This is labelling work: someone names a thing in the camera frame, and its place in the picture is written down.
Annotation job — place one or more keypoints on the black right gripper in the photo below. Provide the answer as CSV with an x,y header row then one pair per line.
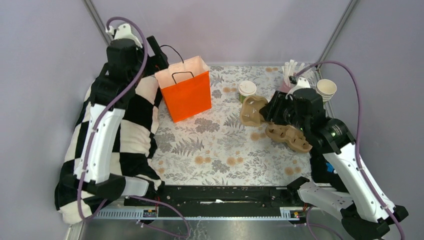
x,y
278,100

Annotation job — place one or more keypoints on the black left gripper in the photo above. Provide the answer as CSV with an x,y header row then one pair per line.
x,y
157,62

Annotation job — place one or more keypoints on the brown cardboard cup carrier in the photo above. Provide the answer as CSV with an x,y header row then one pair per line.
x,y
293,137
250,111

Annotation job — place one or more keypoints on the clear white plastic cup lid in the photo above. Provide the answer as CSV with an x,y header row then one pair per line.
x,y
247,87

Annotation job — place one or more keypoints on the green paper coffee cup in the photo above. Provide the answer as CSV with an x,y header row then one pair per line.
x,y
243,96

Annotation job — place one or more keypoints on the orange paper gift bag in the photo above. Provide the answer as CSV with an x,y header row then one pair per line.
x,y
186,88

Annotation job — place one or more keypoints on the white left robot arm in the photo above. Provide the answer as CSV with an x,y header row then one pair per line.
x,y
114,136

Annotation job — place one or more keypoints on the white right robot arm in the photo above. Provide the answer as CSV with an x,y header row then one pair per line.
x,y
366,213

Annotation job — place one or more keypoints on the bundle of white wrapped straws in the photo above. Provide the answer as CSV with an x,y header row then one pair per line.
x,y
289,70

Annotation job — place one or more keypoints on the stack of green paper cups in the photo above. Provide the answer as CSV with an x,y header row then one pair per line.
x,y
326,88

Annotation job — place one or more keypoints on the black white checkered blanket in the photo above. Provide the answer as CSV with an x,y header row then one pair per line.
x,y
135,143

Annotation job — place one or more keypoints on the floral patterned table mat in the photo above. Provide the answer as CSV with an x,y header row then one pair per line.
x,y
213,147

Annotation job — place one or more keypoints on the black t-shirt with logo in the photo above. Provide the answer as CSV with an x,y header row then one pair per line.
x,y
323,172

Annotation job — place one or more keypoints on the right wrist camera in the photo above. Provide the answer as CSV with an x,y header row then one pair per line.
x,y
299,83

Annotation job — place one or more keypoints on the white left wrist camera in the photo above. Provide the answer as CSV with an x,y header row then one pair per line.
x,y
123,31

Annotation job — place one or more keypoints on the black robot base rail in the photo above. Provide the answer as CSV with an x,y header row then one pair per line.
x,y
252,202

